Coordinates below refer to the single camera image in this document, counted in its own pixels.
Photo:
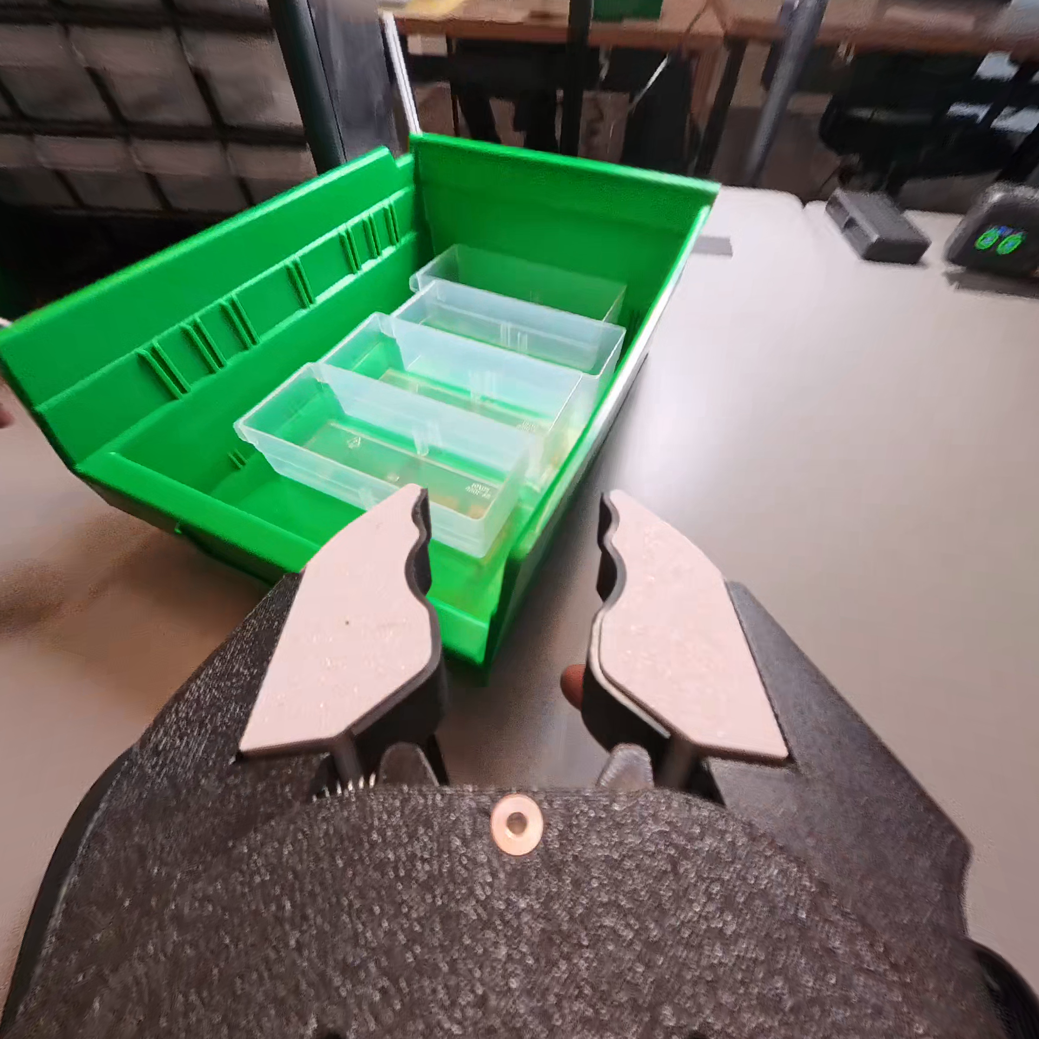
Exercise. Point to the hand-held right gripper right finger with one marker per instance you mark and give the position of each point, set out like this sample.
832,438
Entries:
682,641

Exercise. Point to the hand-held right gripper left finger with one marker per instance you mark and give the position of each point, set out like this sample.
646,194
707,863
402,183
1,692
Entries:
349,641

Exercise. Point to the clear plastic drawer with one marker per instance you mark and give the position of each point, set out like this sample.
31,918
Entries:
527,272
381,459
519,329
454,381

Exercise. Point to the green plastic bin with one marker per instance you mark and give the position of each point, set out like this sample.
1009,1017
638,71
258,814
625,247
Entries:
203,325

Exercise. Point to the pale grey desk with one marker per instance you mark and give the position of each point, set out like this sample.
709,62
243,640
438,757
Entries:
812,446

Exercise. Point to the person's right hand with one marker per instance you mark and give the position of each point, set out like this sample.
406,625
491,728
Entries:
573,686

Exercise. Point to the black box device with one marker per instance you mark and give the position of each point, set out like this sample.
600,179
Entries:
877,226

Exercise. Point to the black device with green stickers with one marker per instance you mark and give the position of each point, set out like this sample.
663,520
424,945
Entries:
998,235

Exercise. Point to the black office chair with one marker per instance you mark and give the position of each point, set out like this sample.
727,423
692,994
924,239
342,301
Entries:
909,122

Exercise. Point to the dark metal post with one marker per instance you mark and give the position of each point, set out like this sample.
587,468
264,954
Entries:
304,81

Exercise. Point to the grey metal post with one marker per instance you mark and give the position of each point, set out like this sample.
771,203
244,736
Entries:
783,81

